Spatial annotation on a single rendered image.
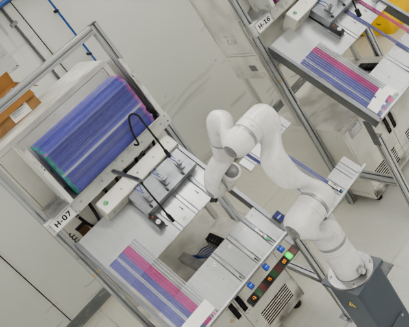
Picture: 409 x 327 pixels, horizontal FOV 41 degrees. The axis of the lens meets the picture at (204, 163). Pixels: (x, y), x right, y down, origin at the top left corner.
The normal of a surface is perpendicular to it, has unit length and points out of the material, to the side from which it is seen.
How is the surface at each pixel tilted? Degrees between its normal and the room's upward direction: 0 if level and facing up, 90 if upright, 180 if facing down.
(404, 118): 90
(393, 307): 90
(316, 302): 0
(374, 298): 90
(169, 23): 90
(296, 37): 44
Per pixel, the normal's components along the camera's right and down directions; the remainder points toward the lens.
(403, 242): -0.53, -0.72
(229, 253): -0.02, -0.44
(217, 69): 0.55, 0.12
